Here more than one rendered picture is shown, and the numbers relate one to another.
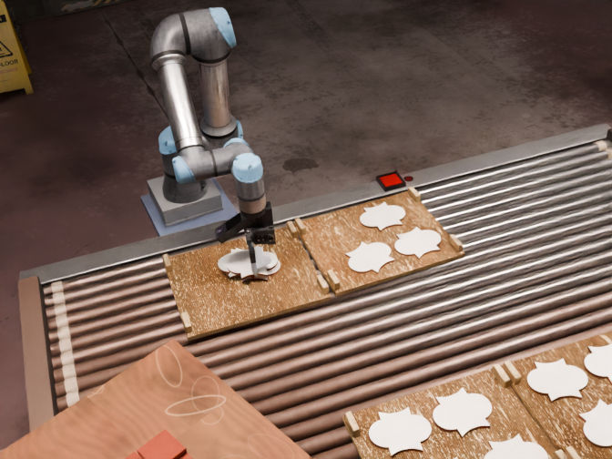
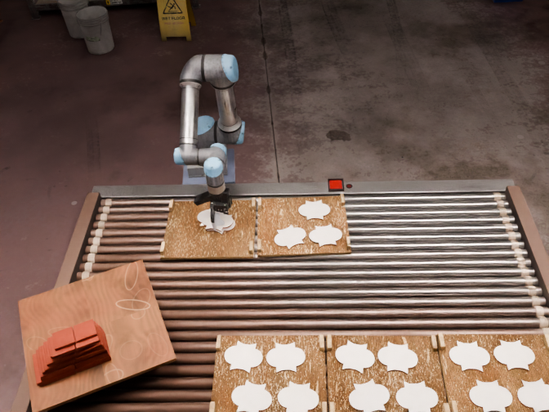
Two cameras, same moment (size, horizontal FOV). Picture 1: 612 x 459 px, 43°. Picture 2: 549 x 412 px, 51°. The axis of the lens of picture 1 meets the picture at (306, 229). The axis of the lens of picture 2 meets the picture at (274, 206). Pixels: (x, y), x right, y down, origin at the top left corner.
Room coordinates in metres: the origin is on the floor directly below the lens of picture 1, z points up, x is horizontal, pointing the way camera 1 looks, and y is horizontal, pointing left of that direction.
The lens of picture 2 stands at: (0.12, -0.70, 2.85)
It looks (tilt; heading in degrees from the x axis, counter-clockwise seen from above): 45 degrees down; 20
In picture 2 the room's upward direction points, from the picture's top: 3 degrees counter-clockwise
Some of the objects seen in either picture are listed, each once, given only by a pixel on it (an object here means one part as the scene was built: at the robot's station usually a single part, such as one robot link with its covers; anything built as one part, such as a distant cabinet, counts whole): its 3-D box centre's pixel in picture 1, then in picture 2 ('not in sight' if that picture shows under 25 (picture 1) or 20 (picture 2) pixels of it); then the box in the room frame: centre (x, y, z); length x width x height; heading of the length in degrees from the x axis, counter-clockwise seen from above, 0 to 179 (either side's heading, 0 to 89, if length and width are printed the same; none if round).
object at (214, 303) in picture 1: (243, 279); (210, 228); (1.69, 0.19, 0.93); 0.41 x 0.35 x 0.02; 107
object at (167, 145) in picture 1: (180, 147); (205, 132); (2.15, 0.38, 1.10); 0.13 x 0.12 x 0.14; 104
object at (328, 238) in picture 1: (376, 239); (302, 225); (1.83, -0.21, 0.93); 0.41 x 0.35 x 0.02; 108
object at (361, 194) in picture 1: (342, 204); (300, 192); (2.07, -0.13, 0.89); 2.08 x 0.09 x 0.06; 107
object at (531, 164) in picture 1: (351, 212); (300, 200); (2.00, -0.15, 0.90); 1.95 x 0.05 x 0.05; 107
